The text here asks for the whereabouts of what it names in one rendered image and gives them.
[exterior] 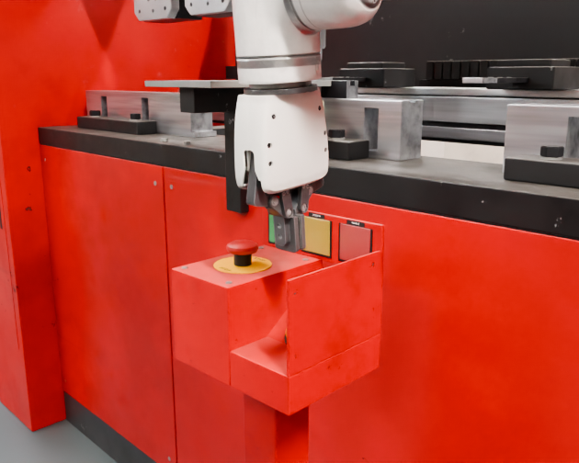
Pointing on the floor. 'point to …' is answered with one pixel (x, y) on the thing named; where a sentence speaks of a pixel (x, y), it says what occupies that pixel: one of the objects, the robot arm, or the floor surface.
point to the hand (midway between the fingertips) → (289, 231)
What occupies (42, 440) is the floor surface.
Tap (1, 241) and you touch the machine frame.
